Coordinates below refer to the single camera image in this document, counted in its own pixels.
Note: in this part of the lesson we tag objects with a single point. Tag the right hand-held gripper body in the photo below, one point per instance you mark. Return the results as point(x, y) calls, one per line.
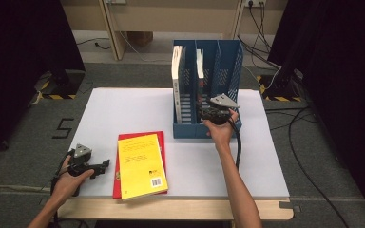
point(218, 114)

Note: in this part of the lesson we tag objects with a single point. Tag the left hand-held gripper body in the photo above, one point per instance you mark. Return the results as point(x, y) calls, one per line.
point(80, 163)

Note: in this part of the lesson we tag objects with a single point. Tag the red book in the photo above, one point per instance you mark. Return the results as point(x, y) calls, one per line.
point(116, 177)

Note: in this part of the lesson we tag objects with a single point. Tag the blue file rack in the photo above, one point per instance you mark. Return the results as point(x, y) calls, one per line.
point(187, 131)

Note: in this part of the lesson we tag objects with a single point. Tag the yellow book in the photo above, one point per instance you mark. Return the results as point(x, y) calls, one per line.
point(139, 164)

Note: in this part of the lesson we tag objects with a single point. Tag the teal blue book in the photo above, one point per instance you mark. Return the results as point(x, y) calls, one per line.
point(199, 63)

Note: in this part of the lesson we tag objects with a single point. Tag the white book with picture grid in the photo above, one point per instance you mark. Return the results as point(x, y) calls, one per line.
point(176, 69)

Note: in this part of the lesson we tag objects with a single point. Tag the person's right hand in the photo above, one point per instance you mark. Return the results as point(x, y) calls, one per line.
point(221, 131)

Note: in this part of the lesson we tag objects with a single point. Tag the person's left hand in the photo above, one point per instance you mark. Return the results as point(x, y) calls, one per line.
point(68, 185)

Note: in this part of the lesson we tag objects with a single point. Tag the white table sheet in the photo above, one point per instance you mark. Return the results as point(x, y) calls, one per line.
point(123, 104)

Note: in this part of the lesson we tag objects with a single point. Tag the stand base with striped tape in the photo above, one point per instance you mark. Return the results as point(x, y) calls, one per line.
point(72, 87)
point(282, 88)

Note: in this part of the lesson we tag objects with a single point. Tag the wooden table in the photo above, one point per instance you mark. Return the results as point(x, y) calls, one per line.
point(187, 209)

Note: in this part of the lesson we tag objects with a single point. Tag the brown cardboard box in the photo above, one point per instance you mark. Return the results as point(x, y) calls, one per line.
point(141, 37)

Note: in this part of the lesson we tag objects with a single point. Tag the beige desk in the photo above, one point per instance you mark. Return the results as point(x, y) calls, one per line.
point(171, 15)

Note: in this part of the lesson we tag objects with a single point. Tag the black curtain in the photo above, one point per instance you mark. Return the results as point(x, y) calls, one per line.
point(345, 63)
point(12, 47)

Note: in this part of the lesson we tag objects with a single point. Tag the white wall socket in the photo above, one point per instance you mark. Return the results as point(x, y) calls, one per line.
point(255, 2)

